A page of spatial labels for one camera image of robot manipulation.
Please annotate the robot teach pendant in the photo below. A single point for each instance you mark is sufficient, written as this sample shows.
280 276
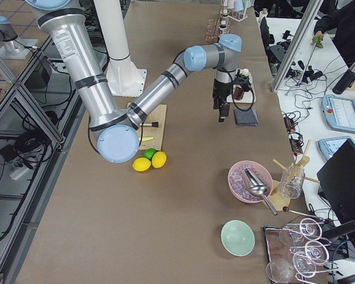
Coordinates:
339 113

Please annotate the yellow lemon upper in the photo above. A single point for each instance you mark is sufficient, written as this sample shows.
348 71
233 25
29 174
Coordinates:
159 159

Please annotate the steel muddler black tip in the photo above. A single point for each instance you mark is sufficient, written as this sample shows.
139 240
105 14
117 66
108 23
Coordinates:
154 124

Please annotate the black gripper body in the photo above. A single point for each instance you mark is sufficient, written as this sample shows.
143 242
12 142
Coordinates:
219 91

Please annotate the wine glass upper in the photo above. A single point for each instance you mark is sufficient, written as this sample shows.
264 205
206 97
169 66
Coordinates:
297 234

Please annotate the tea bottle middle rack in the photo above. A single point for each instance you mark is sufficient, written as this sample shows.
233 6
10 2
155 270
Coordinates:
224 17

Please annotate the tea bottle rack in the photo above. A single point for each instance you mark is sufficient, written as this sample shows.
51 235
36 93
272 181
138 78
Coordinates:
224 17
238 91
222 28

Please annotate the cream serving tray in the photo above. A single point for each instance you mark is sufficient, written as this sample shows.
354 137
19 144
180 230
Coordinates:
248 98

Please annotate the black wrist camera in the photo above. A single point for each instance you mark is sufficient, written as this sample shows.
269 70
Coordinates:
243 81

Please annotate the tea bottle right rack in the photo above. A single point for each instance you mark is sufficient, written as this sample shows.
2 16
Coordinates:
222 28

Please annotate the yellow lemon lower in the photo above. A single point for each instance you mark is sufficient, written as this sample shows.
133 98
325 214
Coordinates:
141 164

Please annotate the black water bottle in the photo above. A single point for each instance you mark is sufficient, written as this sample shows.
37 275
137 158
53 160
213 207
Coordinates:
346 80

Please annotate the pink bowl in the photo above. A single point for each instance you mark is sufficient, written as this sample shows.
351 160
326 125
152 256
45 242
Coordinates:
233 189

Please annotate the clear glass mug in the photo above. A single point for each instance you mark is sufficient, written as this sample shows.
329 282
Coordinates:
291 182

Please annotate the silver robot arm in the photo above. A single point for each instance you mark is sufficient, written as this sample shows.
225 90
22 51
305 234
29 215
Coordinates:
116 100
12 45

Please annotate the black monitor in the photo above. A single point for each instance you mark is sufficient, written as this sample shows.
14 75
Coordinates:
337 181

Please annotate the grey folded cloth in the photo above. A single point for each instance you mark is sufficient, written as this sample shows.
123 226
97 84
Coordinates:
248 117

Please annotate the mint green bowl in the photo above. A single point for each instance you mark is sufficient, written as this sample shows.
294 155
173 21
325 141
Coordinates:
237 238

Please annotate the tea bottle top rack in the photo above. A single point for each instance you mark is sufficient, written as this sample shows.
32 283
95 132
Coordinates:
238 91

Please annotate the yellow plastic knife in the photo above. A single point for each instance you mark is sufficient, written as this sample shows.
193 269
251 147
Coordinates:
145 138

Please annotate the aluminium frame post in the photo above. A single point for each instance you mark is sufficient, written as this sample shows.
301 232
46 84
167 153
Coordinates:
303 27

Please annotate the copper wire bottle rack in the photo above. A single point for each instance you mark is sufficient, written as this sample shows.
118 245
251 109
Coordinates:
211 34

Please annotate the white cup rack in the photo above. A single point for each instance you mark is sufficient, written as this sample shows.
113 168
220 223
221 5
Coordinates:
235 9

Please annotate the wine glass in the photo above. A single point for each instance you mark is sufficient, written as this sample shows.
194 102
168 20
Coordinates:
297 234
310 259
280 271

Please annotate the green lime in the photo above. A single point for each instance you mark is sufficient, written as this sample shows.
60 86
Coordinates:
149 153

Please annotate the wine glass middle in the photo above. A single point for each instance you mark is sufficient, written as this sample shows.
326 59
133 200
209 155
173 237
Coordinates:
310 259

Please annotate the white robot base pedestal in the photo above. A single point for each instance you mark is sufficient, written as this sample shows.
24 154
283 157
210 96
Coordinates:
124 78

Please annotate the yellow lemon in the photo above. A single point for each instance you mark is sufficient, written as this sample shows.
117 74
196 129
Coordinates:
159 159
141 164

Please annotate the wine glass lower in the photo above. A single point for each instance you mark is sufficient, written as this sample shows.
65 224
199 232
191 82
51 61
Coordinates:
280 271

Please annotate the person in black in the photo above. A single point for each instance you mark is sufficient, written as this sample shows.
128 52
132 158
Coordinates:
343 20

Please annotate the clear ice cubes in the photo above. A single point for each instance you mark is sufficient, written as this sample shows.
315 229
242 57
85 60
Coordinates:
236 180

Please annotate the black glass tray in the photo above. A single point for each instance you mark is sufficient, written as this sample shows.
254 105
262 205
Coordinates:
275 249

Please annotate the wooden cup stand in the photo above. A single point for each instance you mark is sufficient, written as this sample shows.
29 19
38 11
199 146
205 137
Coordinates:
305 159

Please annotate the wooden cutting board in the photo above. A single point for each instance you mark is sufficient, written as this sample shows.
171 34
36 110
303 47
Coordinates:
159 114

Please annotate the steel ice scoop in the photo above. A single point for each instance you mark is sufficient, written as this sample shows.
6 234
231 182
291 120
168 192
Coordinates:
258 189

